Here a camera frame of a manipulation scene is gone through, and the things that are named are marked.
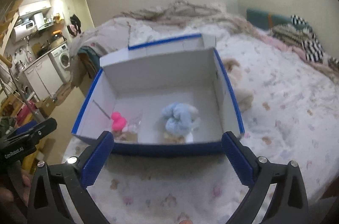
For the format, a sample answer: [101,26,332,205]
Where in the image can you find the dark hanging clothes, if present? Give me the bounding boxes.
[67,14,82,37]

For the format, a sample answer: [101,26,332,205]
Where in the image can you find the black white striped cloth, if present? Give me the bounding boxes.
[271,14,339,71]

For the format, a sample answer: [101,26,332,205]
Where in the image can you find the light blue plush toy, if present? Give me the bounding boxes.
[161,102,200,137]

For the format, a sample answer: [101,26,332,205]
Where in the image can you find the white fluffy soft item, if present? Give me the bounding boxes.
[185,117,201,143]

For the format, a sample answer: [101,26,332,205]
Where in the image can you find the white kitchen cabinet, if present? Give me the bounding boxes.
[24,55,63,100]

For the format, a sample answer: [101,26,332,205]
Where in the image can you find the metal stair railing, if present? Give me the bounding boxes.
[0,55,45,123]

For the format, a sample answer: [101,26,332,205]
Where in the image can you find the white water heater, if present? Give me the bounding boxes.
[10,20,36,43]

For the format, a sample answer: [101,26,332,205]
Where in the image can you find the brown cardboard box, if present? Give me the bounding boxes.
[36,97,56,118]

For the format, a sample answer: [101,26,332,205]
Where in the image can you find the wooden staircase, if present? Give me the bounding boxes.
[0,0,25,118]

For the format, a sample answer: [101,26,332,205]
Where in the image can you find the beige checkered blanket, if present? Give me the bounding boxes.
[69,0,257,59]

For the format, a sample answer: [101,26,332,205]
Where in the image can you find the person's left hand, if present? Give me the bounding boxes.
[1,169,32,206]

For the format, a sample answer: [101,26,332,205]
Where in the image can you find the pink blanket edge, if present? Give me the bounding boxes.
[238,22,339,84]

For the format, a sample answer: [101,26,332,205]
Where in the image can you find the white washing machine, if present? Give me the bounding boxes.
[49,43,71,84]

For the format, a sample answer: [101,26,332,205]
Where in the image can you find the white patterned bed quilt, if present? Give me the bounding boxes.
[64,18,338,223]

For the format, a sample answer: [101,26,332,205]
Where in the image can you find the beige plush toy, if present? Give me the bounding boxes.
[222,58,254,113]

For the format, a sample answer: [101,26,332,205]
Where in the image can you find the pink plush toy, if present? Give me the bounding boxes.
[111,111,127,132]

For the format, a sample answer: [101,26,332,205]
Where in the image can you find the teal headboard cushion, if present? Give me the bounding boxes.
[246,7,295,31]

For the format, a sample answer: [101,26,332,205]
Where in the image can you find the beige patterned scrunchie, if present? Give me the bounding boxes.
[116,124,140,142]

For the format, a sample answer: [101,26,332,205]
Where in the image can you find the blue white cardboard box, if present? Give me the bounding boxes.
[72,33,245,157]

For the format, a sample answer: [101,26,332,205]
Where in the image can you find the cream satin scrunchie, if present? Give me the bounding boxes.
[163,132,186,144]

